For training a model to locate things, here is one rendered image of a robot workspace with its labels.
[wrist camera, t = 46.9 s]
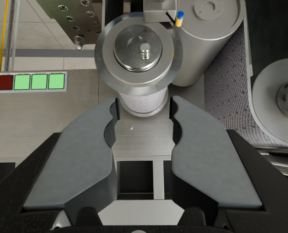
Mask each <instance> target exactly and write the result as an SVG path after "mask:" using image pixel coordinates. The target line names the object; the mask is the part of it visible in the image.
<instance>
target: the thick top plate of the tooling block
mask: <svg viewBox="0 0 288 233"><path fill-rule="evenodd" d="M40 1H41V2H42V3H43V4H44V6H45V7H46V8H47V9H48V11H49V12H50V13H51V15H52V16H53V17H54V19H55V20H56V21H57V23H58V24H59V25H60V27H61V28H62V29H63V31H64V32H65V33H66V34H67V35H68V37H69V38H70V40H71V41H72V42H73V43H74V42H75V39H74V37H75V36H82V37H84V38H85V42H84V44H96V41H97V39H98V37H99V35H100V33H101V31H102V26H101V24H100V22H99V20H98V17H97V15H96V12H95V10H94V7H93V5H92V0H40ZM74 45H75V43H74Z"/></svg>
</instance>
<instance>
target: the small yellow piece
mask: <svg viewBox="0 0 288 233"><path fill-rule="evenodd" d="M166 15H167V16H168V17H169V18H170V20H171V21H172V22H173V23H174V24H175V25H176V26H177V27H180V26H181V24H182V20H183V16H184V13H183V12H182V11H179V12H178V14H177V17H176V21H174V20H173V19H172V17H171V16H170V15H169V13H166Z"/></svg>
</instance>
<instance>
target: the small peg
mask: <svg viewBox="0 0 288 233"><path fill-rule="evenodd" d="M140 52H141V58H142V59H143V60H148V59H149V58H150V45H149V44H148V43H143V44H141V46H140Z"/></svg>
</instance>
